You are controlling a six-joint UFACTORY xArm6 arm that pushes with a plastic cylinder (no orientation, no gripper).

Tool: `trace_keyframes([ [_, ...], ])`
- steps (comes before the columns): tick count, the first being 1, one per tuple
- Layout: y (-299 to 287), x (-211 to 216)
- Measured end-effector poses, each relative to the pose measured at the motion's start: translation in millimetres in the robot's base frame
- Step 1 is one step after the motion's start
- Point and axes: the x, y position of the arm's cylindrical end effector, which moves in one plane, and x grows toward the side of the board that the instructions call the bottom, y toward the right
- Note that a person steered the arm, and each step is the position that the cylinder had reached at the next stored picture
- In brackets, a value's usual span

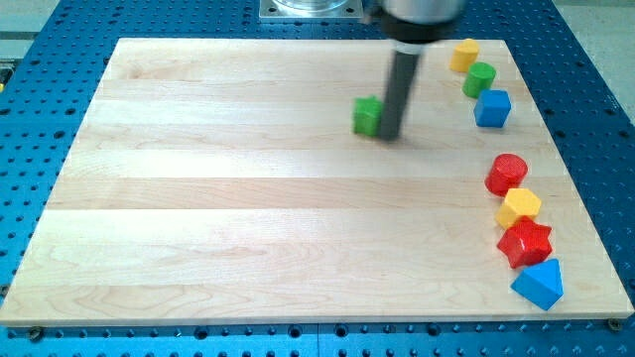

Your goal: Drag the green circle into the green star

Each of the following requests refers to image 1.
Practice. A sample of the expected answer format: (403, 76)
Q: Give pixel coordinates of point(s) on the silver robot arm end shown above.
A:
(412, 24)

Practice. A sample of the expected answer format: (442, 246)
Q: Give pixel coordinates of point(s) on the green star block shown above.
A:
(367, 115)

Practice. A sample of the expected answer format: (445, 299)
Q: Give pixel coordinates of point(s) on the red star block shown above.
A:
(526, 243)

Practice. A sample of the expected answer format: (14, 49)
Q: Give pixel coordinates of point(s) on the light wooden board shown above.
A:
(219, 182)

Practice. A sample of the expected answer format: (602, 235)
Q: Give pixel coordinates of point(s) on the black pusher rod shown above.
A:
(397, 93)

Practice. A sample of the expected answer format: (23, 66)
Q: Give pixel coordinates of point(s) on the blue cube block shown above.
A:
(492, 108)

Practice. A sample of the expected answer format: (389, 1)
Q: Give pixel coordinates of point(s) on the red cylinder block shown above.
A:
(507, 171)

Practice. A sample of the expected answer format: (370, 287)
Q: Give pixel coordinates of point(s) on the green cylinder block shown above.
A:
(480, 76)

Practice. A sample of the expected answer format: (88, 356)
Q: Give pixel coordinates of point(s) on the yellow heart block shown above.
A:
(464, 55)

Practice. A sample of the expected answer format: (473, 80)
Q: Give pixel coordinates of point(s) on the yellow hexagon block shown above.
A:
(517, 203)

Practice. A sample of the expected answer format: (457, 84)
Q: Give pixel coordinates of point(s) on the blue triangle block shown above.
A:
(541, 284)

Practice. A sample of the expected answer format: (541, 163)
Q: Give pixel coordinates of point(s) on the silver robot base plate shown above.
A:
(279, 10)

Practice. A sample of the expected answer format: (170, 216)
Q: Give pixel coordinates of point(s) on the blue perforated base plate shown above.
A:
(50, 89)

